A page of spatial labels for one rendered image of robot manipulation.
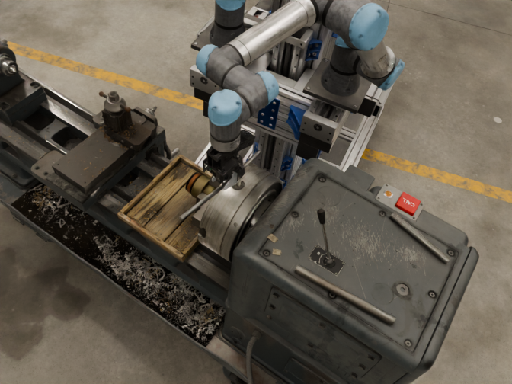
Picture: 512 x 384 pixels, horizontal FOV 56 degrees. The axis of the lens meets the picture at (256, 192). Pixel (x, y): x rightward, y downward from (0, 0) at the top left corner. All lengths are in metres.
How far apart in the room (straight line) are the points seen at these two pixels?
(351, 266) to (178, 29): 3.06
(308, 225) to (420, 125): 2.39
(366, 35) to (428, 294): 0.71
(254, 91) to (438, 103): 2.88
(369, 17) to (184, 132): 2.10
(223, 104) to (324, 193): 0.51
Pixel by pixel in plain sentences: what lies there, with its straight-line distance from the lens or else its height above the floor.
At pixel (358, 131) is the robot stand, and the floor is 0.23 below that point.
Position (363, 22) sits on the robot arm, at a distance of 1.34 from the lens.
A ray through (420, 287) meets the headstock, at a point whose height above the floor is 1.26.
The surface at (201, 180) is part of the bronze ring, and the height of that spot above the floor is 1.12.
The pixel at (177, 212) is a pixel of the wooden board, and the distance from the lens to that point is 1.81.
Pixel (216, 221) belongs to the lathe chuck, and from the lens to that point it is 1.45.
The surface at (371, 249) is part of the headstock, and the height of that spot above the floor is 1.25.
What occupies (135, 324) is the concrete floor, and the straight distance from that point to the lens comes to 2.58.
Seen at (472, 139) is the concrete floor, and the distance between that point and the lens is 3.77.
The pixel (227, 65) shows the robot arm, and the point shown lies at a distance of 1.19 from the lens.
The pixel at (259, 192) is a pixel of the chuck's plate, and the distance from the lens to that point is 1.44.
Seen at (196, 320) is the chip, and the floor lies 0.55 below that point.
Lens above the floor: 2.40
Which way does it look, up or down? 54 degrees down
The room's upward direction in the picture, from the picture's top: 9 degrees clockwise
